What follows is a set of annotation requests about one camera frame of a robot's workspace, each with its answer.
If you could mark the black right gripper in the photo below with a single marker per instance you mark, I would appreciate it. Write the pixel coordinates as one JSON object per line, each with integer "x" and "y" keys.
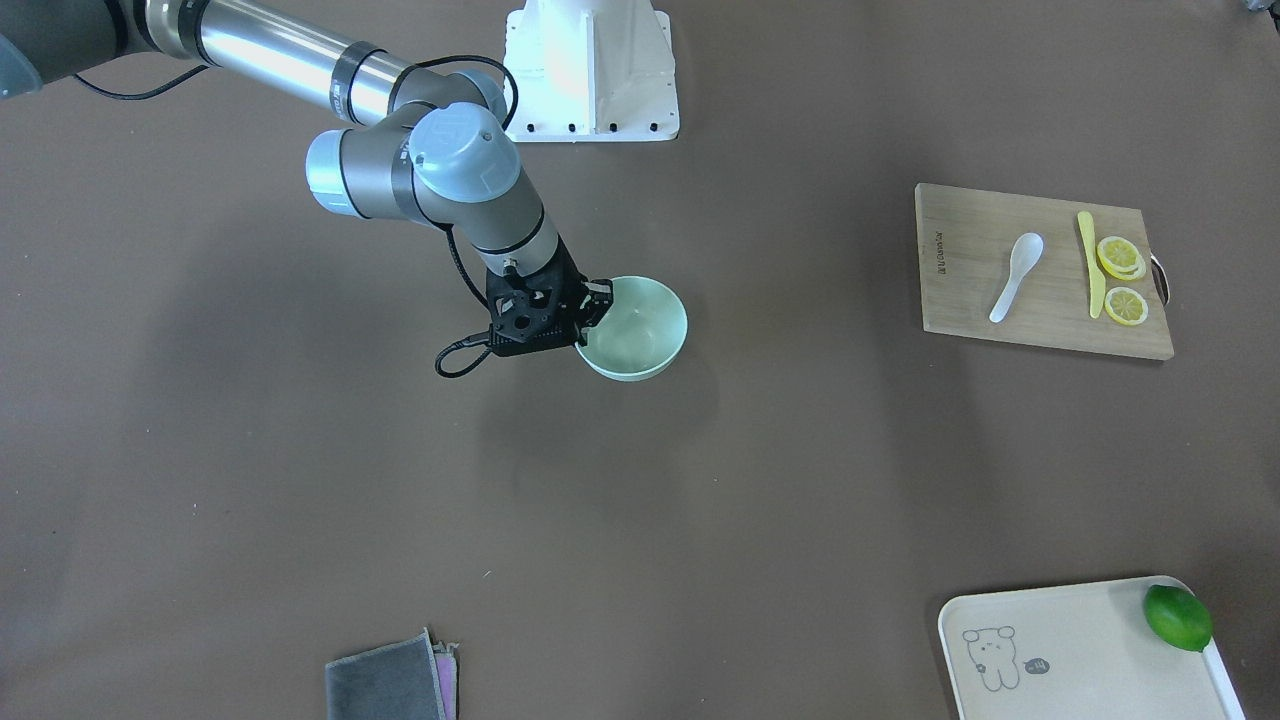
{"x": 581, "y": 304}

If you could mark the light green bowl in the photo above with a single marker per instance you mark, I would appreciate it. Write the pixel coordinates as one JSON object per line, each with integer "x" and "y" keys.
{"x": 641, "y": 333}

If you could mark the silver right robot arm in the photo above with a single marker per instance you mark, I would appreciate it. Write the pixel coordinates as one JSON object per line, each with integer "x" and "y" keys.
{"x": 415, "y": 146}

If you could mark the bamboo cutting board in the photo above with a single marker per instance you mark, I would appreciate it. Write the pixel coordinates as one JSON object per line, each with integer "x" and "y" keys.
{"x": 964, "y": 239}

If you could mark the grey folded cloth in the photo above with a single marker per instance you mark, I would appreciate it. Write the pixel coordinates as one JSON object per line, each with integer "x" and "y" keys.
{"x": 414, "y": 679}

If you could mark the cream rabbit tray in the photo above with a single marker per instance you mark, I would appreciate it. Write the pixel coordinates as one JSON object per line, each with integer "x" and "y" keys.
{"x": 1079, "y": 651}

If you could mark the green lime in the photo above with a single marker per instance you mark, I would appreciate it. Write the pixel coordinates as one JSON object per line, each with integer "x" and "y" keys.
{"x": 1178, "y": 618}

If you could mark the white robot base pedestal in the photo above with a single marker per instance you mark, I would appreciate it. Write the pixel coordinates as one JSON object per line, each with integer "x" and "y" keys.
{"x": 591, "y": 71}

